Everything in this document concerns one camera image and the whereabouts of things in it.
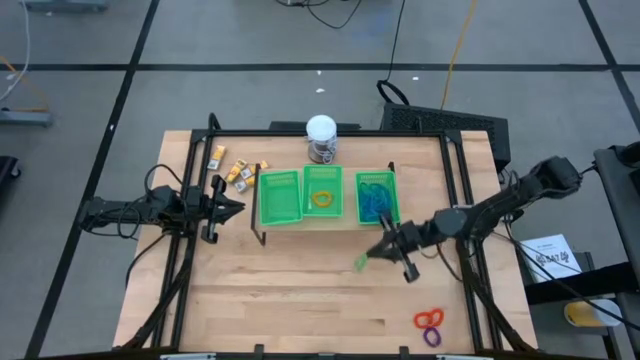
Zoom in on orange floor cable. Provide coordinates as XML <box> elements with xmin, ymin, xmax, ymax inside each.
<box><xmin>0</xmin><ymin>55</ymin><xmax>51</xmax><ymax>113</ymax></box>

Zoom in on yellow coil ring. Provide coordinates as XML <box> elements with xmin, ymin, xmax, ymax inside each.
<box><xmin>310</xmin><ymin>189</ymin><xmax>335</xmax><ymax>209</ymax></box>

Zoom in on white and yellow container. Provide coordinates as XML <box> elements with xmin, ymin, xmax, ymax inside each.
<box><xmin>563</xmin><ymin>298</ymin><xmax>624</xmax><ymax>329</ymax></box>

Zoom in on white coiled cable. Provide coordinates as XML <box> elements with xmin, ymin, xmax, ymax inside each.
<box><xmin>310</xmin><ymin>137</ymin><xmax>339</xmax><ymax>167</ymax></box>

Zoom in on grey stand base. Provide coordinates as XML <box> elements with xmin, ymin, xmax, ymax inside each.
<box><xmin>0</xmin><ymin>108</ymin><xmax>54</xmax><ymax>129</ymax></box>

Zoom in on black perforated computer case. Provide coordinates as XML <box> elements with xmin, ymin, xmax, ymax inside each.
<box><xmin>379</xmin><ymin>102</ymin><xmax>512</xmax><ymax>174</ymax></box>

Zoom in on yellow floor cable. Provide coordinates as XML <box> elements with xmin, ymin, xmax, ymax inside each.
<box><xmin>439</xmin><ymin>0</ymin><xmax>479</xmax><ymax>110</ymax></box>

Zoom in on purple coil ring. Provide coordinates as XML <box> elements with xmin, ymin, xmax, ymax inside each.
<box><xmin>422</xmin><ymin>327</ymin><xmax>443</xmax><ymax>349</ymax></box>

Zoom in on black side cart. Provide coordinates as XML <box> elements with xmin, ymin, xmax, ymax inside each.
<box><xmin>523</xmin><ymin>142</ymin><xmax>640</xmax><ymax>360</ymax></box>

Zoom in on black floor object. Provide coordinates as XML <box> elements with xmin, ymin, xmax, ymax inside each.
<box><xmin>0</xmin><ymin>155</ymin><xmax>22</xmax><ymax>194</ymax></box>

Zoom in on white floor cable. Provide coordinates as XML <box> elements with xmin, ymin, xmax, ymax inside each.
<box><xmin>0</xmin><ymin>0</ymin><xmax>32</xmax><ymax>104</ymax></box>

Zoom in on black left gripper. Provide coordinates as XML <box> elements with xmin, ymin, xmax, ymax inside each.
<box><xmin>188</xmin><ymin>174</ymin><xmax>247</xmax><ymax>245</ymax></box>

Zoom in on green three-compartment tray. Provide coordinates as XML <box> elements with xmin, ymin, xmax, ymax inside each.
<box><xmin>249</xmin><ymin>160</ymin><xmax>404</xmax><ymax>248</ymax></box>

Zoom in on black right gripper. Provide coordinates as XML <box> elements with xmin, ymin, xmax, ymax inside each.
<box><xmin>366</xmin><ymin>214</ymin><xmax>426</xmax><ymax>284</ymax></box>

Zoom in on black floor cable with loop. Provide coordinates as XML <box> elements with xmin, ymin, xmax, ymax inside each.
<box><xmin>375</xmin><ymin>0</ymin><xmax>410</xmax><ymax>107</ymax></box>

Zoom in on white-lidded jar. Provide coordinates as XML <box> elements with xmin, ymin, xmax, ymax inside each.
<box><xmin>305</xmin><ymin>113</ymin><xmax>339</xmax><ymax>165</ymax></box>

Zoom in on white printed paper sheet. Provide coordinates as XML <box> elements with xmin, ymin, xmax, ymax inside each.
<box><xmin>519</xmin><ymin>233</ymin><xmax>584</xmax><ymax>284</ymax></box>

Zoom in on yellow packet white label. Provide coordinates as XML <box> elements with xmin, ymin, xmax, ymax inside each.
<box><xmin>233</xmin><ymin>174</ymin><xmax>257</xmax><ymax>194</ymax></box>
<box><xmin>207</xmin><ymin>144</ymin><xmax>228</xmax><ymax>171</ymax></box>
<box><xmin>240</xmin><ymin>159</ymin><xmax>270</xmax><ymax>180</ymax></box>
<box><xmin>224</xmin><ymin>158</ymin><xmax>249</xmax><ymax>184</ymax></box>

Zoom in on green plastic basket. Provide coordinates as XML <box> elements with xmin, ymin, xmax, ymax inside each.
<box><xmin>301</xmin><ymin>164</ymin><xmax>345</xmax><ymax>219</ymax></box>
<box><xmin>258</xmin><ymin>169</ymin><xmax>305</xmax><ymax>227</ymax></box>
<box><xmin>354</xmin><ymin>170</ymin><xmax>402</xmax><ymax>226</ymax></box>

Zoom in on black curved floor cable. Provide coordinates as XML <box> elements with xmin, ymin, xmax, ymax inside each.
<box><xmin>274</xmin><ymin>0</ymin><xmax>364</xmax><ymax>30</ymax></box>

